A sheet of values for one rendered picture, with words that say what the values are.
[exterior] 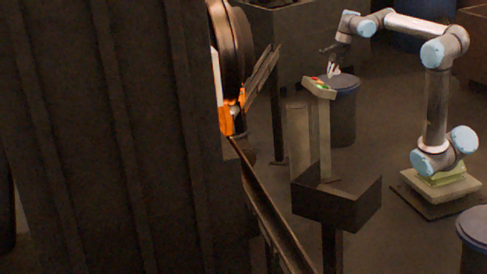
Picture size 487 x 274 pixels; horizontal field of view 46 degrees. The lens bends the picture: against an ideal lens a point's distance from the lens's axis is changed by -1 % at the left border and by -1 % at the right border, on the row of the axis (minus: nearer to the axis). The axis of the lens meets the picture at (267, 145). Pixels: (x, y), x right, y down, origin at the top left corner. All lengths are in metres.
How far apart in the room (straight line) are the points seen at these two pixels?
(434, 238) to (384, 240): 0.25
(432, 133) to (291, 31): 2.01
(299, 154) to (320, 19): 1.70
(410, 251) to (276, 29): 2.20
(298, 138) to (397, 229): 0.74
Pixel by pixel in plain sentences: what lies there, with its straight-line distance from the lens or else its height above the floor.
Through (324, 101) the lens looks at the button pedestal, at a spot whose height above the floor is 0.51.
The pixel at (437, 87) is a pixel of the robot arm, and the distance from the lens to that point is 2.71.
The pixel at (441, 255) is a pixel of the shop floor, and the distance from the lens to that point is 2.95.
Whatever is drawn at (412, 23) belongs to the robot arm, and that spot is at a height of 0.99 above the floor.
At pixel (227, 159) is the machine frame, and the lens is 1.94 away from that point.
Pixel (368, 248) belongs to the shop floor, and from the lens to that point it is 2.95.
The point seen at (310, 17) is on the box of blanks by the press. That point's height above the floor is 0.61.
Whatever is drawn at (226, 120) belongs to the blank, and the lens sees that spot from 2.34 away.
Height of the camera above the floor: 1.77
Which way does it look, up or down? 26 degrees down
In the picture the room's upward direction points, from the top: 5 degrees counter-clockwise
